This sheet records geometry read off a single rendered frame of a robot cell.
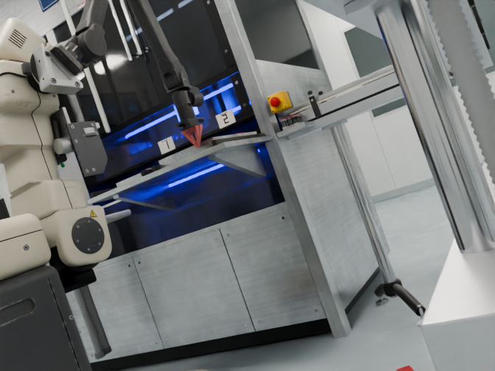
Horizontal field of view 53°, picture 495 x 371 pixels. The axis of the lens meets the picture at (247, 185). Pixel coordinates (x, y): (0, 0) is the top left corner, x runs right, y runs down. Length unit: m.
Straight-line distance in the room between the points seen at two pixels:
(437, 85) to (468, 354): 0.28
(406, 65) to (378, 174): 6.15
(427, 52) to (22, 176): 1.18
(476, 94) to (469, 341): 0.19
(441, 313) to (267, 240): 1.76
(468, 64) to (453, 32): 0.03
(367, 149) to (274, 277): 4.66
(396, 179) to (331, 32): 2.07
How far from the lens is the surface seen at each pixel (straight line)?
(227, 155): 1.88
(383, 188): 6.72
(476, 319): 0.41
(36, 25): 2.91
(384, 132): 6.64
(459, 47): 0.43
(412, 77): 0.57
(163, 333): 2.63
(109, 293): 2.78
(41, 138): 1.51
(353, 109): 2.06
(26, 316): 1.16
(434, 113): 0.56
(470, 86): 0.43
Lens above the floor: 0.69
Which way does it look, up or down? 1 degrees up
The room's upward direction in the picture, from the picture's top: 20 degrees counter-clockwise
